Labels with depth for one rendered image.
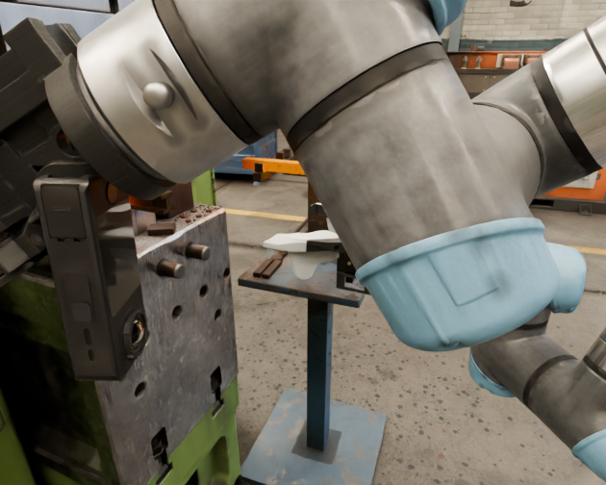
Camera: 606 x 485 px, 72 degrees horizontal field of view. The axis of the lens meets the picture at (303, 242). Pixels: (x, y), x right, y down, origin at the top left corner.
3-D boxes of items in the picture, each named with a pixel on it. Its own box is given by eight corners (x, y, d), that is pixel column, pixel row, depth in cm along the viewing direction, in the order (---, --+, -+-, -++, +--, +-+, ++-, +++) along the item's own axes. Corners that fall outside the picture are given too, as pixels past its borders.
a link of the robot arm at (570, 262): (573, 336, 45) (595, 264, 41) (464, 313, 49) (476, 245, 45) (564, 299, 51) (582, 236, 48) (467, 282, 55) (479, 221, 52)
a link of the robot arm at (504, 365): (511, 429, 47) (533, 349, 42) (452, 365, 57) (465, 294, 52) (568, 414, 49) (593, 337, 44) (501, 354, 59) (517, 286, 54)
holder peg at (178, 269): (187, 275, 73) (185, 261, 72) (176, 282, 71) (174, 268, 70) (167, 270, 75) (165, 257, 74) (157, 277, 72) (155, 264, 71)
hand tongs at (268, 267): (323, 202, 153) (323, 199, 152) (334, 203, 152) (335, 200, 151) (253, 276, 101) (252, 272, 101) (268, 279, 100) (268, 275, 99)
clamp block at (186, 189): (196, 206, 89) (192, 176, 86) (169, 219, 82) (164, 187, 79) (151, 199, 93) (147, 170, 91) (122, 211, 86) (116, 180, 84)
